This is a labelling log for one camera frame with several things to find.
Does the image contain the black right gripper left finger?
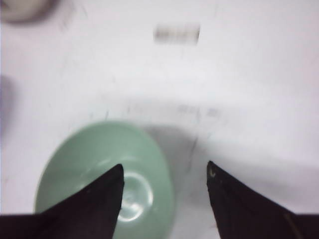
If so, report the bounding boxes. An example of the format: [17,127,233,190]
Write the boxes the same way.
[0,164,124,239]

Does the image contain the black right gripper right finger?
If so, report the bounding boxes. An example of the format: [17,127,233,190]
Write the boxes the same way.
[206,161,319,239]

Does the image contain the dark blue saucepan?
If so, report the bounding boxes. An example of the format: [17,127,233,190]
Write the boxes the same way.
[0,0,61,23]

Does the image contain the green bowl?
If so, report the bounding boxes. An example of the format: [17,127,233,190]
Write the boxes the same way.
[34,121,174,239]

